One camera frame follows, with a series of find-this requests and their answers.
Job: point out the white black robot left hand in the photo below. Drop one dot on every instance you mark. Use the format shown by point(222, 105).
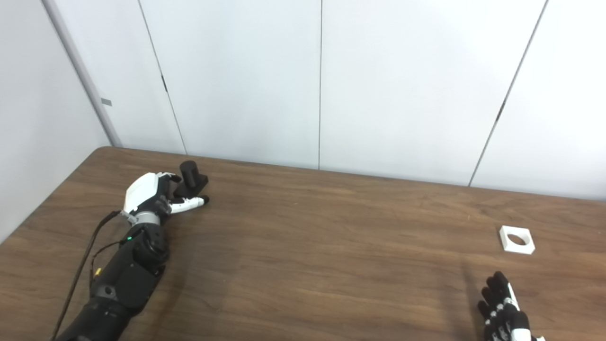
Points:
point(142, 189)

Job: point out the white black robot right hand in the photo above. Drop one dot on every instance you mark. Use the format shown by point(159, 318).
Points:
point(504, 317)

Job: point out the black peg with square base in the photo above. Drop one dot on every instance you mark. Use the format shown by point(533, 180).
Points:
point(191, 177)

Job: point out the white square piece with hole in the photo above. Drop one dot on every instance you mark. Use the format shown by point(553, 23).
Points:
point(509, 245)

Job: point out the small grey tag on post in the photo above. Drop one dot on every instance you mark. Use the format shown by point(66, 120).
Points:
point(106, 102)

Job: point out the grey wall corner post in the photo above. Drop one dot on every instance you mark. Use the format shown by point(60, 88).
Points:
point(78, 71)

